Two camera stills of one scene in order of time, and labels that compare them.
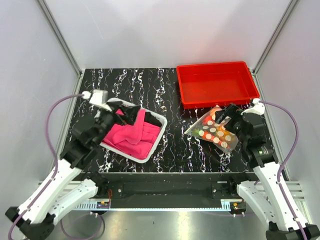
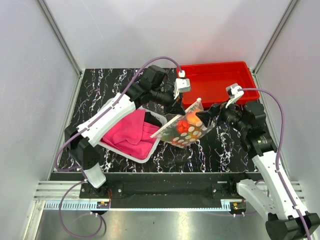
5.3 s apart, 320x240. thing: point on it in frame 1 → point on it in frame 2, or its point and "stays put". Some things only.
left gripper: [130, 114] → [176, 108]
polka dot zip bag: [208, 128] → [186, 129]
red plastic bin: [210, 84] stays put
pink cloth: [136, 141] stays put
